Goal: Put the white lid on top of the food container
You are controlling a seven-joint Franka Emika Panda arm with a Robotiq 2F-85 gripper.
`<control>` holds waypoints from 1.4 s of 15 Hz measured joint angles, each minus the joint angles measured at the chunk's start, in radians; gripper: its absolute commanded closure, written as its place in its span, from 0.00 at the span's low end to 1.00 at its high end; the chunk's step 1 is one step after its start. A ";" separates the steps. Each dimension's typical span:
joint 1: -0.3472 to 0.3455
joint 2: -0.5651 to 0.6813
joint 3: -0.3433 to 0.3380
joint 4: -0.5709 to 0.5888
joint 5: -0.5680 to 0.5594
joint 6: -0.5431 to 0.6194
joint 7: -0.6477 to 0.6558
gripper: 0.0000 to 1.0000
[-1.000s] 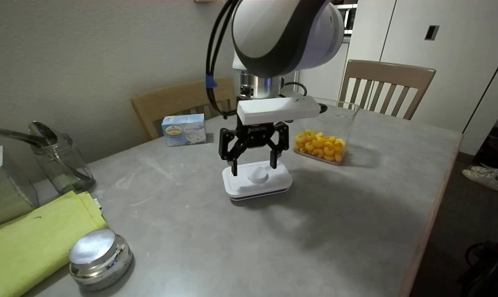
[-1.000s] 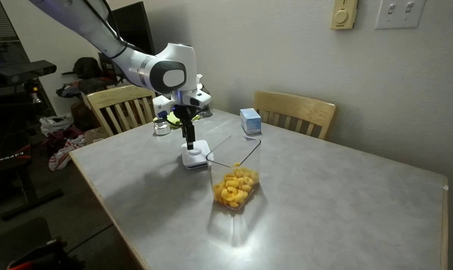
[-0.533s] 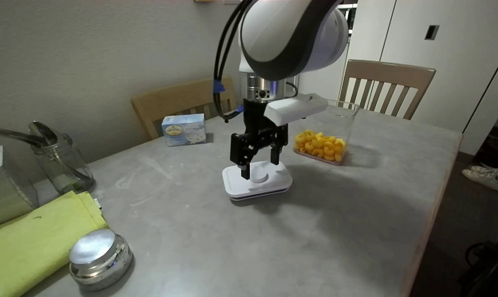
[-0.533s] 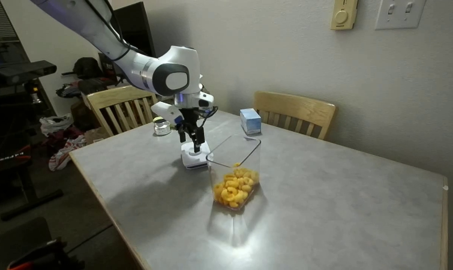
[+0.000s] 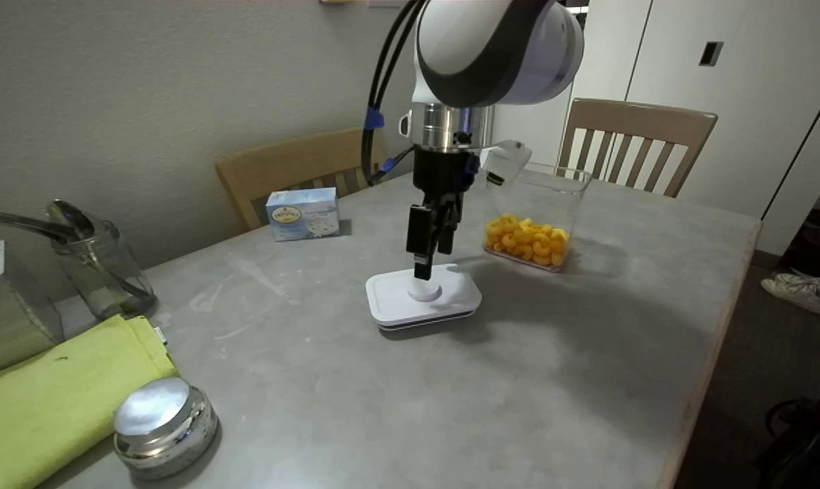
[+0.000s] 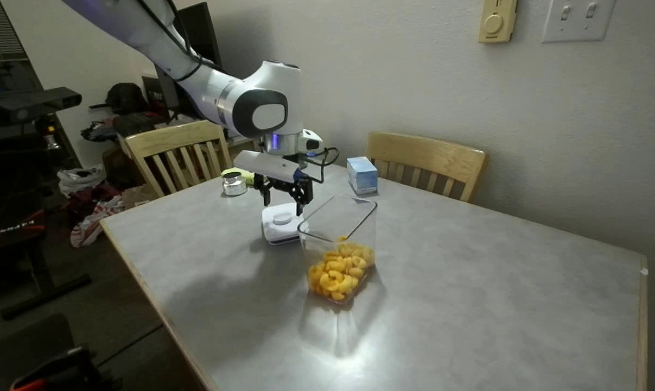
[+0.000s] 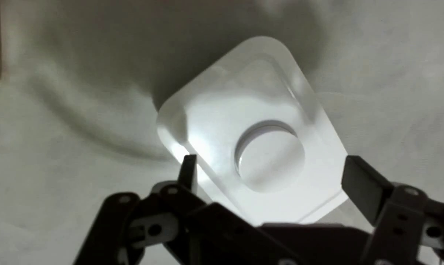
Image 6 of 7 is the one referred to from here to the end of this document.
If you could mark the white plastic bag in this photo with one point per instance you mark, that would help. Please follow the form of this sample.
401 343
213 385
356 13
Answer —
80 179

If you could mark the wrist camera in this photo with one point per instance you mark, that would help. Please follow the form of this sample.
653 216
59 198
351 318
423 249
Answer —
262 163

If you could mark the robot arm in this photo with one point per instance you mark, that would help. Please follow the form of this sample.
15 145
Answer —
208 81

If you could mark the black backpack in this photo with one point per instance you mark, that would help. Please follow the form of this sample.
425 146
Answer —
125 98

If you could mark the white container lid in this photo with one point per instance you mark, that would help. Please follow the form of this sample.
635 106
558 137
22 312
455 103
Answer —
278 225

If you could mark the small glass jar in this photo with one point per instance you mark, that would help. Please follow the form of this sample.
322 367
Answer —
234 184

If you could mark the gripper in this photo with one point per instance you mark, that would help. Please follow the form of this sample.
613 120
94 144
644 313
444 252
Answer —
281 183

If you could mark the camera on mount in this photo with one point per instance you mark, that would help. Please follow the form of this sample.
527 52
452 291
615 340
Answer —
34 104

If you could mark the black monitor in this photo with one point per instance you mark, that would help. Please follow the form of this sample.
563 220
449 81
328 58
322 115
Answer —
199 32

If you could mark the heap of clothes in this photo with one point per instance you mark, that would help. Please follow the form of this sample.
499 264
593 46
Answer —
94 217

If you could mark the white light switch plate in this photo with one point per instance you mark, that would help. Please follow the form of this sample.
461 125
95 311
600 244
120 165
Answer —
577 21

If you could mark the blue tissue box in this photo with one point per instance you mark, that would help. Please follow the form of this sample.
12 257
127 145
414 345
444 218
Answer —
362 174

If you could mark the yellow-green cloth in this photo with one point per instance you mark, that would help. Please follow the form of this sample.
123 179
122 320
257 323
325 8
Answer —
246 175

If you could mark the beige wall thermostat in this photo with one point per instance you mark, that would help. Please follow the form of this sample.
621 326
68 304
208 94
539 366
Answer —
497 21

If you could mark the clear plastic food container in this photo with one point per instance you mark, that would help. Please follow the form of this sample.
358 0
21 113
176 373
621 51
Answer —
341 239

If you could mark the black workout bench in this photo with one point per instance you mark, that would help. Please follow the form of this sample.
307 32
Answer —
18 244

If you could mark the wooden chair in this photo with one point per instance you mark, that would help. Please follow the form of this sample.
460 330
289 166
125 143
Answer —
170 141
425 155

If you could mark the heap of yellow pasta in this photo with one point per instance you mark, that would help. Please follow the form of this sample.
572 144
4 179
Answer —
338 271

